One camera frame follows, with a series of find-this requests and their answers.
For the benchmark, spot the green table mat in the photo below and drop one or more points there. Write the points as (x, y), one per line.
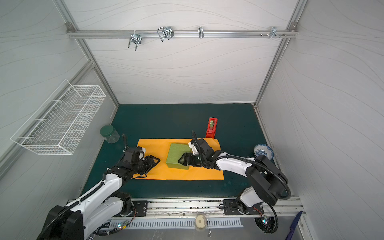
(238, 132)

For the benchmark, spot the green lidded glass jar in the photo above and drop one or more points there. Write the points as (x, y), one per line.
(110, 134)

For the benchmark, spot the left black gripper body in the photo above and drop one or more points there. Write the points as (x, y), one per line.
(139, 167)

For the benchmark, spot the white wire basket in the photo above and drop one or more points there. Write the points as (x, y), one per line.
(58, 125)

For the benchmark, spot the metal U-bolt clamp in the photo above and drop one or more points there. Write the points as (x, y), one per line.
(165, 33)
(135, 40)

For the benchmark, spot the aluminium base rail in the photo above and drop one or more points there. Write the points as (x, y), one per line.
(166, 208)

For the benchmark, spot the blue white ceramic bowl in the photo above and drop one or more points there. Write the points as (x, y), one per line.
(265, 150)

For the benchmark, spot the orange wrapping paper sheet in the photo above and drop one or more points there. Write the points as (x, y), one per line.
(160, 149)

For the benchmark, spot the blue handled tool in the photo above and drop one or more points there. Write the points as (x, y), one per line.
(293, 226)

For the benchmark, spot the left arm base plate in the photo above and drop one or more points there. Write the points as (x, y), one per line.
(134, 208)

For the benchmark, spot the aluminium crossbar rail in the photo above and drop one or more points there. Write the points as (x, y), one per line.
(179, 34)

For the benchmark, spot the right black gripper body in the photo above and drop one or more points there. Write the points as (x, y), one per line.
(188, 159)

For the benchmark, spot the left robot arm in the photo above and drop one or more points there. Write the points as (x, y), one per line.
(80, 218)

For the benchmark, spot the white vented cable duct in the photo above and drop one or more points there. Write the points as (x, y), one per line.
(183, 223)

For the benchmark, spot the metal bracket with bolts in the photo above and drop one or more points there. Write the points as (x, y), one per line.
(273, 34)

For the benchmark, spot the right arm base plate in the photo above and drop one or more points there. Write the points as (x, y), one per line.
(232, 207)

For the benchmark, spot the red tape dispenser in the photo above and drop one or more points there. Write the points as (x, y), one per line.
(211, 128)

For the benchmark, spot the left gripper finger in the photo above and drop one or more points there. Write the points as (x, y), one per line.
(151, 161)
(140, 175)

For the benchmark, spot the green gift box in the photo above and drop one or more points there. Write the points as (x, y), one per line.
(176, 152)

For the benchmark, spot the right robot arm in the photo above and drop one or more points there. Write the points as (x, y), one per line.
(267, 183)

